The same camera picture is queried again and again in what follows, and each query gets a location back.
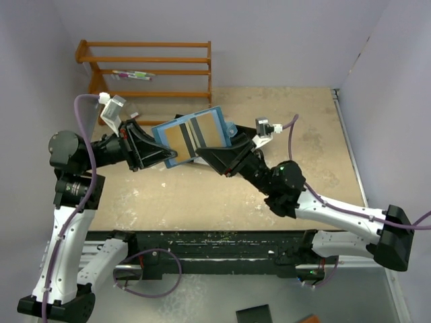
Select gold card with black stripe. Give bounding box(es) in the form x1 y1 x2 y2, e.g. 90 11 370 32
165 124 195 164

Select blue leather card holder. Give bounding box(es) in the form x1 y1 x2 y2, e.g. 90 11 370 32
152 106 238 168

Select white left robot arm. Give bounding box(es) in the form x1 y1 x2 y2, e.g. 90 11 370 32
17 120 176 322

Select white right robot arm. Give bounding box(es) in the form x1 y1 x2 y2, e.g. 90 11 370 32
196 137 414 272

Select gold striped card in holder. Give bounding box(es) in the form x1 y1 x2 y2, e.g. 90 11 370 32
188 113 226 148

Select black card holder on floor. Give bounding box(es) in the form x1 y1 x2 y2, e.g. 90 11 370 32
236 304 273 323

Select orange card holder on floor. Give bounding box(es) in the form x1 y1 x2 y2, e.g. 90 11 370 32
296 314 321 323

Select three-compartment sorting tray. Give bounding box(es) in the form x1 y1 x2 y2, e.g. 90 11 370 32
166 107 257 168

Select orange wooden rack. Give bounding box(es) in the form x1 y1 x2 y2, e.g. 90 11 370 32
75 40 213 105

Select coloured markers on rack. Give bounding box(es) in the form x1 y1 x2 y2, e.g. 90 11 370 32
112 70 156 81

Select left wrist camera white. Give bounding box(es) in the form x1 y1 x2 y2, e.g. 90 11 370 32
98 92 126 136

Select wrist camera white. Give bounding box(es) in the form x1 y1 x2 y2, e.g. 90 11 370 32
253 117 283 149
98 92 126 136

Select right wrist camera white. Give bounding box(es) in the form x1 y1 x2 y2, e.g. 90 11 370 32
253 117 283 149

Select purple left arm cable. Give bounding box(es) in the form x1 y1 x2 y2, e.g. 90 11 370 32
40 94 102 323

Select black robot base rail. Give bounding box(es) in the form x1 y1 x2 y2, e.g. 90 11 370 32
84 229 337 280

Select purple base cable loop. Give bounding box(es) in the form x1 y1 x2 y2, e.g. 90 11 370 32
112 248 183 298

